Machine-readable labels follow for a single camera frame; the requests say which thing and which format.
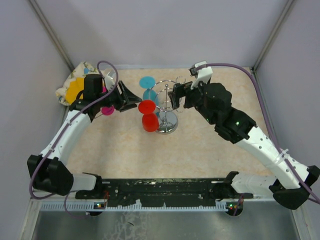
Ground red plastic wine glass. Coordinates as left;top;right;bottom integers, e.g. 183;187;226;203
138;99;159;132

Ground yellow floral cloth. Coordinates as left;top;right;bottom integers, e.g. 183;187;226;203
55;61;98;106

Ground clear wine glass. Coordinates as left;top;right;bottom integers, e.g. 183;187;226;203
104;70;117;91

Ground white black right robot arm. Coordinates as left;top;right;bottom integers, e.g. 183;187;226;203
168;82;320;210

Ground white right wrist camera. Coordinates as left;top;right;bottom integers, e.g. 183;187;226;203
189;61;213;90

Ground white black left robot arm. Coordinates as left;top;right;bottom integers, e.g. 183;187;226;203
27;74;142;199

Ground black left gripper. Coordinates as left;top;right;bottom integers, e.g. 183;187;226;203
97;80;143;112

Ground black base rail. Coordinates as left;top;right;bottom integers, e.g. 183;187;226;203
75;178;240;208

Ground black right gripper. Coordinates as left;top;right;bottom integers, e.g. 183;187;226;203
168;77;216;125

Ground chrome wine glass rack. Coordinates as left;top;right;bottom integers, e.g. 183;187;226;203
149;75;186;135

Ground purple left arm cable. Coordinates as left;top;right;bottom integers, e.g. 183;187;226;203
28;59;120;218

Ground pink plastic wine glass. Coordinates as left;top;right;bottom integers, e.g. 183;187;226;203
101;86;115;117

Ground blue plastic wine glass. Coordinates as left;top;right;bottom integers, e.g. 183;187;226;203
139;76;159;105

